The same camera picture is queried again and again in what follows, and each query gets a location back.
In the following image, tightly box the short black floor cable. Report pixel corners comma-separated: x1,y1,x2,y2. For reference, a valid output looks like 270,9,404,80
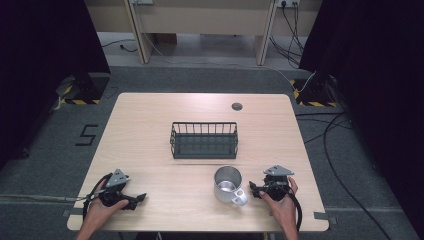
101,38,138,54

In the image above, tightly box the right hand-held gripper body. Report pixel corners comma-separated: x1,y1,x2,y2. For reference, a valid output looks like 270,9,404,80
262,164,296,202

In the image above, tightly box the silver metal cup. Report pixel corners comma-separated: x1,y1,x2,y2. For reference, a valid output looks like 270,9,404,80
213,165,250,207

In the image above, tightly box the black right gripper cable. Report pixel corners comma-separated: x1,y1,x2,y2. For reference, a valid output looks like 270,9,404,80
287,190,304,232

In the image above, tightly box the beige wooden desk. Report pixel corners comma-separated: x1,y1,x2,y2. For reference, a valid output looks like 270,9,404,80
83,0,324,67

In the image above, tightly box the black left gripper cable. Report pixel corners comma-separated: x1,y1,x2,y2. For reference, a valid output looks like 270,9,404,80
81,172,114,220

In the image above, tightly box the black stand base striped tape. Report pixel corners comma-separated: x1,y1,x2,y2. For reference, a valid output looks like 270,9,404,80
288,70,339,108
55,72,112,106

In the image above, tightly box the long black floor cable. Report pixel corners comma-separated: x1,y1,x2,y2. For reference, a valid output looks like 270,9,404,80
294,111,393,240

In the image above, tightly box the person's left hand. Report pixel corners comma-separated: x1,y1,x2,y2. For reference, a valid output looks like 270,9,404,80
82,179,130,232

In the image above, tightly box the person's right hand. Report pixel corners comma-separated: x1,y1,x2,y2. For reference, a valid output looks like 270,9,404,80
259,176,300,232

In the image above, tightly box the black wire basket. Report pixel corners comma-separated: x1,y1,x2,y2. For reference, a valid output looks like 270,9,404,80
169,121,240,160

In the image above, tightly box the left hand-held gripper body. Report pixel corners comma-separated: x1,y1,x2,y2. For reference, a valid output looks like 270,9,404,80
98,168,135,209

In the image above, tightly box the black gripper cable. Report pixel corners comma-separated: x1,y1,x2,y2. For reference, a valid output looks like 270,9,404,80
81,172,114,220
287,190,304,232

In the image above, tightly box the grey cable along floor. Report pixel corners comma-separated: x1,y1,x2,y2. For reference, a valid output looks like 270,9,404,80
0,193,90,204

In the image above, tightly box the grey tape strip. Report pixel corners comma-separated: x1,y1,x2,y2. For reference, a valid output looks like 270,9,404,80
313,211,338,225
61,207,84,218

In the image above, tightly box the bundle of black hanging cables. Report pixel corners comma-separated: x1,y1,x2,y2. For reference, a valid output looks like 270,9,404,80
268,3,306,70

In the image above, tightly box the dark curtain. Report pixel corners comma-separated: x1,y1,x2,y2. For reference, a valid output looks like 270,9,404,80
0,0,112,171
298,0,424,240

